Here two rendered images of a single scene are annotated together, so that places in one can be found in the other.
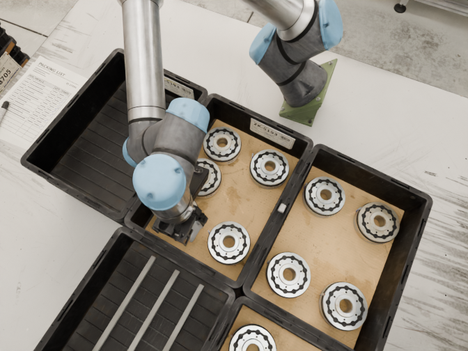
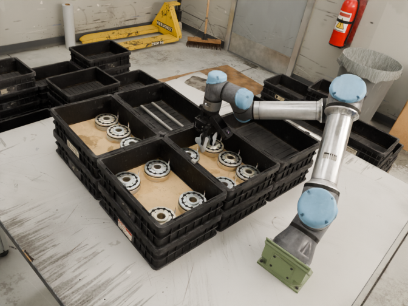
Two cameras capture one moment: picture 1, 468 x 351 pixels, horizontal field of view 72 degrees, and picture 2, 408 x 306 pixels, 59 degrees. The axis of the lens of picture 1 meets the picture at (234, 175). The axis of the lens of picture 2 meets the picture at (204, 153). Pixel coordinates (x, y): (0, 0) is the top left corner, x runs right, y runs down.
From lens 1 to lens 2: 1.26 m
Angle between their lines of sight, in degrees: 61
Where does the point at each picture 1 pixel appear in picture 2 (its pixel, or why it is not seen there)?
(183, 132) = (234, 87)
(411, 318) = (84, 249)
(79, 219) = not seen: hidden behind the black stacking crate
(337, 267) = (146, 193)
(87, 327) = (176, 115)
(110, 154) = (258, 140)
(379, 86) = not seen: outside the picture
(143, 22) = (302, 103)
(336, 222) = (172, 206)
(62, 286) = not seen: hidden behind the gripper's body
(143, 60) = (282, 102)
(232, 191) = (216, 172)
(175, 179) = (214, 75)
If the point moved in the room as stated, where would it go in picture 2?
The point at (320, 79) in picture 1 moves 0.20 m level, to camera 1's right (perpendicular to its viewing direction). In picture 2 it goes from (288, 243) to (275, 291)
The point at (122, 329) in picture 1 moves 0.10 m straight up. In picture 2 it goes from (169, 121) to (170, 104)
